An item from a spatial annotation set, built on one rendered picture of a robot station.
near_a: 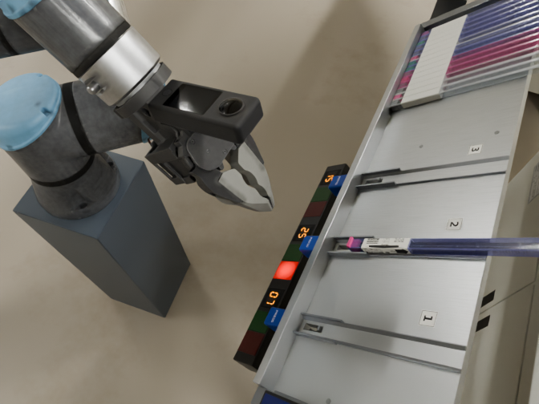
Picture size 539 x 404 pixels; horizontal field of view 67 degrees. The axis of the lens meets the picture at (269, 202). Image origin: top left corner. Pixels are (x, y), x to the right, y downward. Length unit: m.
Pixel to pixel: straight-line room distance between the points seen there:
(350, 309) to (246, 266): 0.85
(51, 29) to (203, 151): 0.17
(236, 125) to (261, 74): 1.41
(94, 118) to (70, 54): 0.24
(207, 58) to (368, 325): 1.57
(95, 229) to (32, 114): 0.24
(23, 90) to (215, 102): 0.37
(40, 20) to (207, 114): 0.16
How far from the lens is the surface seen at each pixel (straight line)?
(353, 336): 0.46
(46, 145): 0.69
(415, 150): 0.59
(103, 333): 1.33
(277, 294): 0.58
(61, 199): 0.79
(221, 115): 0.40
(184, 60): 1.88
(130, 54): 0.43
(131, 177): 0.84
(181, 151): 0.44
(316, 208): 0.64
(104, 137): 0.68
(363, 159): 0.61
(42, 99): 0.68
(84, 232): 0.81
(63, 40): 0.43
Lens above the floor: 1.21
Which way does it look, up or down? 60 degrees down
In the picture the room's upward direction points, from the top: straight up
